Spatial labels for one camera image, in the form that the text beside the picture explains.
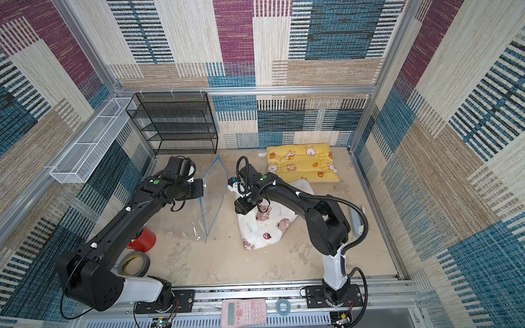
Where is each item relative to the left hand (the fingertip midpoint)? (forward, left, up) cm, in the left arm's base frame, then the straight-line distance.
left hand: (202, 188), depth 81 cm
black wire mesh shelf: (+42, +21, 0) cm, 47 cm away
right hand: (-3, -16, -10) cm, 19 cm away
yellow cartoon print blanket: (+28, -51, -16) cm, 60 cm away
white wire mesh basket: (+4, +38, +14) cm, 41 cm away
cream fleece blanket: (-7, -24, -16) cm, 30 cm away
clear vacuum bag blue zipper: (+13, 0, -16) cm, 21 cm away
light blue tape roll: (-37, -30, -21) cm, 52 cm away
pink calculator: (-39, -17, -18) cm, 46 cm away
